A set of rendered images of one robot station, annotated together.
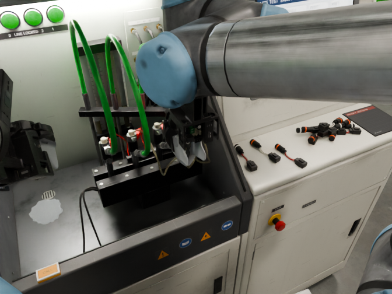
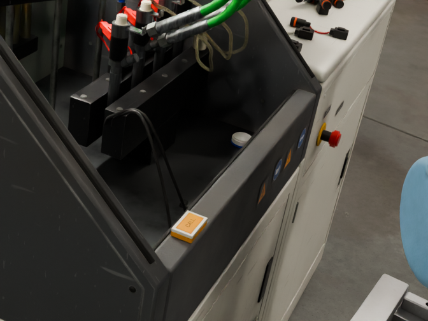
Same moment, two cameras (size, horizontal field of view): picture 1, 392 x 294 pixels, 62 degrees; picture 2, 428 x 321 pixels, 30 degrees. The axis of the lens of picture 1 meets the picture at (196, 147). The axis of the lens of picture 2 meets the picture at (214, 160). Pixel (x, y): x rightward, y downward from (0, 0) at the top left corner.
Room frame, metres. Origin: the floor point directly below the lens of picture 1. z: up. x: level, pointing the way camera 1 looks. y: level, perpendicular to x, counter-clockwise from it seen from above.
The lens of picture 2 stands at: (-0.19, 0.94, 1.56)
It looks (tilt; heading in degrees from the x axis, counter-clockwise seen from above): 30 degrees down; 315
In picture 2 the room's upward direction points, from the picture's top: 11 degrees clockwise
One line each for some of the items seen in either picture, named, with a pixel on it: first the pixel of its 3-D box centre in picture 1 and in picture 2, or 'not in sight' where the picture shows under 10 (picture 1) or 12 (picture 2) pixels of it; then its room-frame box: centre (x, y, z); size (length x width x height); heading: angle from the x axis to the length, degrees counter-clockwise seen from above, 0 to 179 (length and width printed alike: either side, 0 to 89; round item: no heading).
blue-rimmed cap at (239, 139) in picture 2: not in sight; (241, 139); (0.71, -0.03, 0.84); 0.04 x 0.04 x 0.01
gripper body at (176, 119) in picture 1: (191, 108); not in sight; (0.51, 0.01, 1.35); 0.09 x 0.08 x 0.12; 27
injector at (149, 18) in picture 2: (136, 163); (144, 70); (0.76, 0.18, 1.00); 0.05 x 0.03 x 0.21; 27
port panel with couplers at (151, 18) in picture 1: (149, 57); not in sight; (1.08, 0.16, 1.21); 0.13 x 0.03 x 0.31; 117
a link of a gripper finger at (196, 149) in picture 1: (197, 150); not in sight; (0.52, 0.00, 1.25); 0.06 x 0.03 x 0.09; 27
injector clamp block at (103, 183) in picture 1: (150, 178); (142, 107); (0.79, 0.15, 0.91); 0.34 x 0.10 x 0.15; 117
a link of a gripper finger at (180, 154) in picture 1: (183, 155); not in sight; (0.50, 0.02, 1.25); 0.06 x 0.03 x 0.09; 27
